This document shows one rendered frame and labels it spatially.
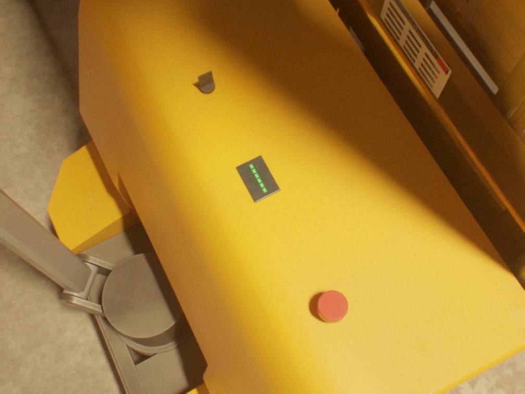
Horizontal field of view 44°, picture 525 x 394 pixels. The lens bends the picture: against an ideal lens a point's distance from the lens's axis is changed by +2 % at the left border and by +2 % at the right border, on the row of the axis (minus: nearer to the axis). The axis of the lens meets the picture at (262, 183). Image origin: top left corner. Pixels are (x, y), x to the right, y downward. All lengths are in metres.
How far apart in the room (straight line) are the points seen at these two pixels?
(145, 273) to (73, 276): 0.14
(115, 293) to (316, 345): 0.60
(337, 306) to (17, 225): 0.50
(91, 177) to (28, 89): 0.65
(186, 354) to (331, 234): 0.66
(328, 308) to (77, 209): 0.84
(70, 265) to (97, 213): 0.24
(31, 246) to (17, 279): 0.79
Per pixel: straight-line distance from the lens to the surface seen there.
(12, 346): 1.86
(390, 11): 0.93
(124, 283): 1.35
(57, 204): 1.56
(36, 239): 1.12
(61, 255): 1.23
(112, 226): 1.49
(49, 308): 1.85
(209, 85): 0.96
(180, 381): 1.45
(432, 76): 0.90
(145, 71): 1.01
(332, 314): 0.82
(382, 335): 0.86
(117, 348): 1.48
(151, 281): 1.34
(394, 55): 1.06
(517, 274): 0.92
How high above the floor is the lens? 1.73
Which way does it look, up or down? 69 degrees down
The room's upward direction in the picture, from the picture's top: 1 degrees counter-clockwise
